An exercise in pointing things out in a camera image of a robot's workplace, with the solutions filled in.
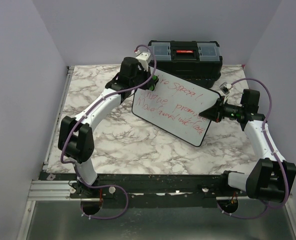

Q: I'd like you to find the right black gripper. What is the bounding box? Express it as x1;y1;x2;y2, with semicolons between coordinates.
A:
199;96;244;123

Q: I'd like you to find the green round eraser pad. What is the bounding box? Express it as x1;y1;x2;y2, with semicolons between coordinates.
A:
149;75;159;91

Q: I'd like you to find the white whiteboard with red writing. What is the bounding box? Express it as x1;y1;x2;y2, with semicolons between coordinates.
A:
132;69;220;147

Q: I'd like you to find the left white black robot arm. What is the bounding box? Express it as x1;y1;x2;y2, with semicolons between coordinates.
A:
58;52;158;198

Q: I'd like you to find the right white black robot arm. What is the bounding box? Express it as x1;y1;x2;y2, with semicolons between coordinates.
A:
199;89;296;203

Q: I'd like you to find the black plastic toolbox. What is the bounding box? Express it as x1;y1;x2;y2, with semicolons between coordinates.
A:
148;40;223;89

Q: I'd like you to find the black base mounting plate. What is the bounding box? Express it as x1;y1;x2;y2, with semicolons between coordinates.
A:
39;171;249;210

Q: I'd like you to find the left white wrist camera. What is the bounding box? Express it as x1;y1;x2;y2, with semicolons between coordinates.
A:
135;50;152;72

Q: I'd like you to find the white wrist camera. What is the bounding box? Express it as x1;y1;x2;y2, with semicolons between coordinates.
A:
135;50;152;72
219;82;234;99

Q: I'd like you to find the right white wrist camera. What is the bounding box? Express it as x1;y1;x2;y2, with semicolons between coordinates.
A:
219;82;234;99

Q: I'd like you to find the aluminium extrusion rail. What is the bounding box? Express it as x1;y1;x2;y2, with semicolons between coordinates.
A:
27;180;71;201

